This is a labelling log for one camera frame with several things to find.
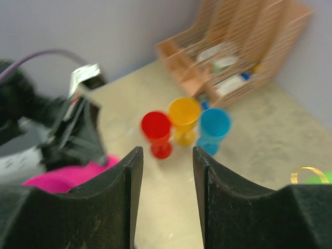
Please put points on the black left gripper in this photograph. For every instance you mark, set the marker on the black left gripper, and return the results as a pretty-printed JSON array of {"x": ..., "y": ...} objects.
[{"x": 74, "y": 138}]

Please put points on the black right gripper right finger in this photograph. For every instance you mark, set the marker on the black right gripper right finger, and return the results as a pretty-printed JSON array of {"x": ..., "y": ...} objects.
[{"x": 237, "y": 213}]

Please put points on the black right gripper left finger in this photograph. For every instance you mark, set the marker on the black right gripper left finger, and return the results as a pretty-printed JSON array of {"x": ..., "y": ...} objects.
[{"x": 100, "y": 213}]

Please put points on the pink wine glass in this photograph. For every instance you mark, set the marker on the pink wine glass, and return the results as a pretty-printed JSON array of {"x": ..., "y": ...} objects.
[{"x": 64, "y": 179}]

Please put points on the red wine glass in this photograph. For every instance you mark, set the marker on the red wine glass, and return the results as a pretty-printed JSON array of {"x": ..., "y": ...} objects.
[{"x": 156, "y": 128}]

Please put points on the green wine glass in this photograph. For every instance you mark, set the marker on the green wine glass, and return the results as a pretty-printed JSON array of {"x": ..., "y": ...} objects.
[{"x": 317, "y": 180}]

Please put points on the blue wine glass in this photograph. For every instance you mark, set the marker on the blue wine glass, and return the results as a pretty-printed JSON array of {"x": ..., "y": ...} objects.
[{"x": 214, "y": 125}]

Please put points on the yellow wine glass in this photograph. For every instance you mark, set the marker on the yellow wine glass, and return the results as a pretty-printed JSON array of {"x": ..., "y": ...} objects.
[{"x": 184, "y": 113}]

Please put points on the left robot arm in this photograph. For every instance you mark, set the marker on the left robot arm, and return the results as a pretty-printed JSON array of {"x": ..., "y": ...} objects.
[{"x": 40, "y": 134}]

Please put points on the grey blue cap bottle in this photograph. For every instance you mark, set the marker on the grey blue cap bottle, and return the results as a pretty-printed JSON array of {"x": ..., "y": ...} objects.
[{"x": 204, "y": 101}]

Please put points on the peach desk organizer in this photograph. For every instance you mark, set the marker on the peach desk organizer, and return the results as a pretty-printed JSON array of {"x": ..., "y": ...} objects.
[{"x": 234, "y": 47}]

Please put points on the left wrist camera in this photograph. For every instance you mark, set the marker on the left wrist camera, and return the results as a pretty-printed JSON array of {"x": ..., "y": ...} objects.
[{"x": 88, "y": 78}]

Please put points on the gold wire glass rack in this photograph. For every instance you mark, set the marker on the gold wire glass rack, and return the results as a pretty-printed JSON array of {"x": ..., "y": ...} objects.
[{"x": 302, "y": 174}]

